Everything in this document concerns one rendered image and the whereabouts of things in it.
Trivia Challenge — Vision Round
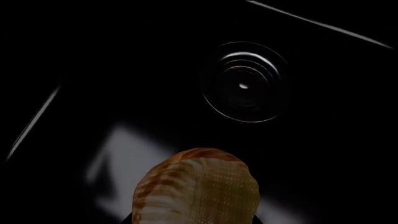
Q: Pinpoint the round black sink drain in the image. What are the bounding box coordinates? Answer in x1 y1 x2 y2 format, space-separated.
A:
200 41 291 123

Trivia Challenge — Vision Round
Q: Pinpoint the orange white scallop shell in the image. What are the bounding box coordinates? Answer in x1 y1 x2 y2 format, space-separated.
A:
131 147 261 224

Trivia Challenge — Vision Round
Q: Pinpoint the black sink basin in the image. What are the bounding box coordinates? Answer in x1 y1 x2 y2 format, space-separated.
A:
0 0 398 224

